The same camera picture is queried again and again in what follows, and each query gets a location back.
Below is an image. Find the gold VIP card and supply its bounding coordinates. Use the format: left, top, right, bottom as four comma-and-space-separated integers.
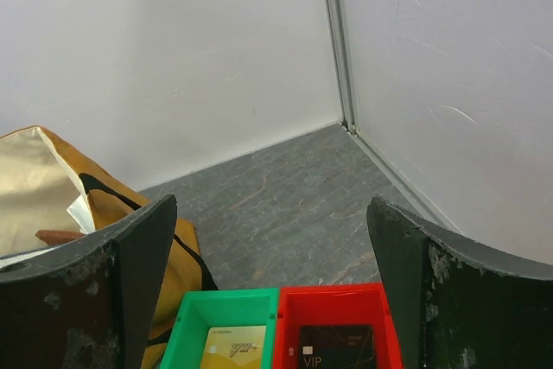
200, 326, 266, 369

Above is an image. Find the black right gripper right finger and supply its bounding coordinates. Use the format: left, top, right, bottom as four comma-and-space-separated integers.
366, 196, 552, 368

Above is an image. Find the aluminium corner frame post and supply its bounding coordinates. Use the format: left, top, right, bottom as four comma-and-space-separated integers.
325, 0, 458, 232

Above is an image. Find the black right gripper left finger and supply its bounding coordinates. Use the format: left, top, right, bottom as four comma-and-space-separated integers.
1, 195, 177, 368

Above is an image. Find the tan canvas tote bag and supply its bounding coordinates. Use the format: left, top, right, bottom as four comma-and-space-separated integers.
1, 126, 216, 368

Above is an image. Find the brown item in bag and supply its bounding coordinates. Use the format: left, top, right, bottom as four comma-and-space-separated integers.
35, 230, 85, 245

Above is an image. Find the black VIP card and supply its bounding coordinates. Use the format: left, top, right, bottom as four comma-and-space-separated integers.
298, 324, 377, 369

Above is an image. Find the red plastic bin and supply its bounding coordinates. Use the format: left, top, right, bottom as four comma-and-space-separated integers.
271, 283, 404, 368

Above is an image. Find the green plastic bin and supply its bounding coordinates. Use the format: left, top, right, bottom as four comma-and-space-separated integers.
160, 288, 279, 368

